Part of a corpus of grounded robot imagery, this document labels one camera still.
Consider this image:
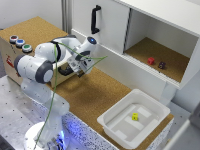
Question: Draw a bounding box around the green button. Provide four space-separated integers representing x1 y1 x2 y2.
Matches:
21 43 34 54

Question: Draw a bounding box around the green cable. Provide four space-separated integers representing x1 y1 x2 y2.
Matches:
32 43 109 150

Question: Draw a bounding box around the white sliding door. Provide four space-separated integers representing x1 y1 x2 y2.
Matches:
71 0 131 56

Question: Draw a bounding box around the pink block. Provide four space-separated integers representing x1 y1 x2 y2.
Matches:
147 56 156 66

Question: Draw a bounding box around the wooden drawer box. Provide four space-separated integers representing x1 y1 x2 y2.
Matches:
0 16 80 89

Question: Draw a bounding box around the white plastic box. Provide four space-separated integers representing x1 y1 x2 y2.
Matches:
96 88 172 150

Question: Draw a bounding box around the black drawer handle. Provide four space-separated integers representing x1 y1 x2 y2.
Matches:
58 65 74 77

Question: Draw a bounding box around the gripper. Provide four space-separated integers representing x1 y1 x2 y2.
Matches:
68 53 93 78

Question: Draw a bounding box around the red button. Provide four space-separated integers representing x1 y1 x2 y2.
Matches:
8 34 20 45

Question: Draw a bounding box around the black door handle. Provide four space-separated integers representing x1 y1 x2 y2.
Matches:
90 4 103 36

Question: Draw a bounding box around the yellow block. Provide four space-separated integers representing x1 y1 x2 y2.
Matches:
131 112 140 122

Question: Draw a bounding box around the blue button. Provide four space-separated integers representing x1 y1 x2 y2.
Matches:
15 38 26 48

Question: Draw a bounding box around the white cabinet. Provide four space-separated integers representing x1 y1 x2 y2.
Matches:
70 0 200 108

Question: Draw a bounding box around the purple block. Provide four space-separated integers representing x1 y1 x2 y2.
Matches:
157 61 167 70

